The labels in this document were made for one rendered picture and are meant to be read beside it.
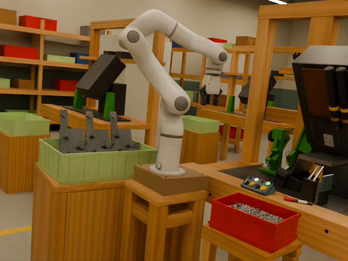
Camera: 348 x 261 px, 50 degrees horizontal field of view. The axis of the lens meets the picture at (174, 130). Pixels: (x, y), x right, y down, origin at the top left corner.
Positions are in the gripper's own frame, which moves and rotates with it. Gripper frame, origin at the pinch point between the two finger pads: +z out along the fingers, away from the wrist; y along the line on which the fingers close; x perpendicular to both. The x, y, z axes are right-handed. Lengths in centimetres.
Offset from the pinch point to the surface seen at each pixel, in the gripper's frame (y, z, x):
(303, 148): -29, 17, 41
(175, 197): 25, 45, 8
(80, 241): 47, 84, -42
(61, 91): -194, 48, -594
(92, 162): 42, 40, -45
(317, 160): -10, 17, 58
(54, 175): 58, 48, -56
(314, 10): -66, -59, 15
